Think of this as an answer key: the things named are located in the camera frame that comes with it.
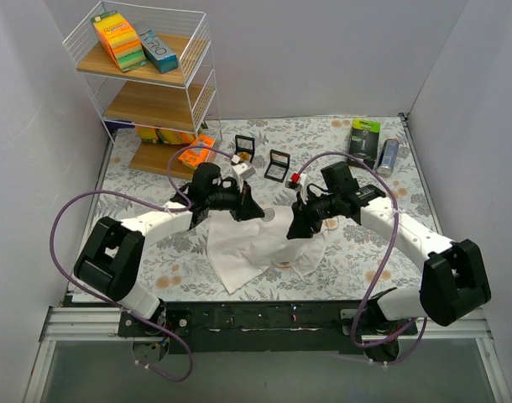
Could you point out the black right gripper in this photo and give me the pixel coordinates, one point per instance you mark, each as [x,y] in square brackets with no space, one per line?
[305,211]

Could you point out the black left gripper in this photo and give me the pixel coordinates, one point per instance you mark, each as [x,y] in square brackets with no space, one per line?
[244,201]

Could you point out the white garment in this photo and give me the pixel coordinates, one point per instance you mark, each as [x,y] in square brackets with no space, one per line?
[241,251]

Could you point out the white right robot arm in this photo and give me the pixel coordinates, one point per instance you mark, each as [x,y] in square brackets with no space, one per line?
[453,277]

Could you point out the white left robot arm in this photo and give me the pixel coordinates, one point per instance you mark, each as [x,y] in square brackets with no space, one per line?
[112,254]

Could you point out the floral table mat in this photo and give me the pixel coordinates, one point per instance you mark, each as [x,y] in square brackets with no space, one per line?
[177,268]

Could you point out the right black display box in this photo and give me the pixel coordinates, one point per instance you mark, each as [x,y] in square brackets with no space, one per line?
[279,164]

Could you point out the black display box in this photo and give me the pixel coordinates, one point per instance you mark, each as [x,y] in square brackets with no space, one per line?
[279,164]
[245,144]

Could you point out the left black display box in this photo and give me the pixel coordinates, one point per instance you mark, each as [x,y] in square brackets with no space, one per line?
[245,144]

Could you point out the orange small package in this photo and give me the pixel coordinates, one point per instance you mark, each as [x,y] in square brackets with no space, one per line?
[199,152]

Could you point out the green black razor package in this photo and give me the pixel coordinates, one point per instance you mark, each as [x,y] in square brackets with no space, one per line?
[364,141]

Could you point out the blue silver can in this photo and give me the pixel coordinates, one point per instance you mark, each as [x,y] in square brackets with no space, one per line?
[387,158]

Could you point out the yellow sponge pack lower shelf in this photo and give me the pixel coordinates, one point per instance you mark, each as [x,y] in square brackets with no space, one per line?
[164,136]

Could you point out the teal grey carton box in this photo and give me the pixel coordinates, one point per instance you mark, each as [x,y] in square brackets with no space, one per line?
[158,53]

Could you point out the orange sponge pack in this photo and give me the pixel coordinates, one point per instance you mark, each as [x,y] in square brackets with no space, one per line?
[120,40]

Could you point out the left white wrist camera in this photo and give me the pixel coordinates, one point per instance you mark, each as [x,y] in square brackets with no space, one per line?
[241,169]

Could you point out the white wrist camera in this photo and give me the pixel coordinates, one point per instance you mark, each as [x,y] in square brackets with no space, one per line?
[241,169]
[299,183]

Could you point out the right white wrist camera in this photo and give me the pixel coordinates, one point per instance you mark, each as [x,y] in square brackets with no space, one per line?
[299,183]

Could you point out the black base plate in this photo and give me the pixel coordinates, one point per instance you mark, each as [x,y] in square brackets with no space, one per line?
[260,326]

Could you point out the white wire wooden shelf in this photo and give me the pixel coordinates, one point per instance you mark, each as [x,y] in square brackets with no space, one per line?
[181,101]

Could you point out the aluminium frame rail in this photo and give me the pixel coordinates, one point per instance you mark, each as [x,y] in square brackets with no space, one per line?
[101,324]

